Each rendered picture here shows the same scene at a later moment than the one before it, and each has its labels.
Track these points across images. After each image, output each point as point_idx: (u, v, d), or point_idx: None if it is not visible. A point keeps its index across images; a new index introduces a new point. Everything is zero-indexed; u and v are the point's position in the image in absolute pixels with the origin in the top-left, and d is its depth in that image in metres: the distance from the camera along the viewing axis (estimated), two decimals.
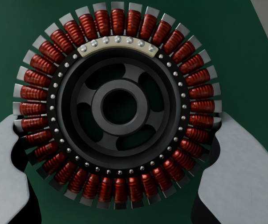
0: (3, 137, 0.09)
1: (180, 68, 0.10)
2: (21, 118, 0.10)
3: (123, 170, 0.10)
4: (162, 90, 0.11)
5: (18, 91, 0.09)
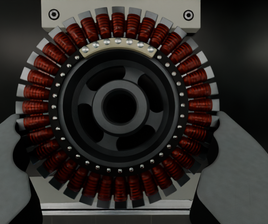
0: (5, 136, 0.09)
1: (178, 68, 0.10)
2: (23, 117, 0.10)
3: (123, 168, 0.10)
4: (161, 90, 0.12)
5: (21, 90, 0.10)
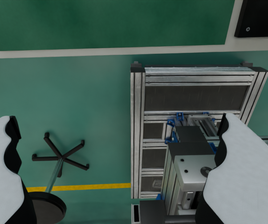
0: None
1: None
2: (13, 119, 0.10)
3: None
4: None
5: None
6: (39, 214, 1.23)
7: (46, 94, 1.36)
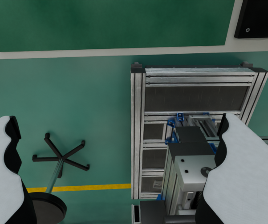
0: None
1: None
2: (13, 119, 0.10)
3: None
4: None
5: None
6: (39, 215, 1.23)
7: (47, 94, 1.37)
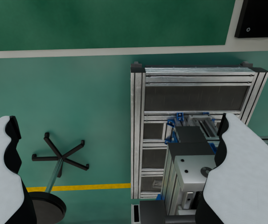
0: None
1: None
2: (13, 119, 0.10)
3: None
4: None
5: None
6: (39, 214, 1.23)
7: (46, 94, 1.37)
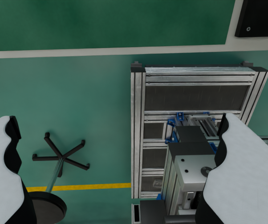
0: None
1: None
2: (13, 119, 0.10)
3: None
4: None
5: None
6: (39, 214, 1.23)
7: (47, 93, 1.37)
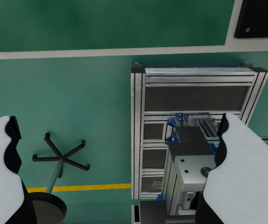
0: None
1: None
2: (13, 119, 0.10)
3: None
4: None
5: None
6: (39, 215, 1.23)
7: (47, 94, 1.37)
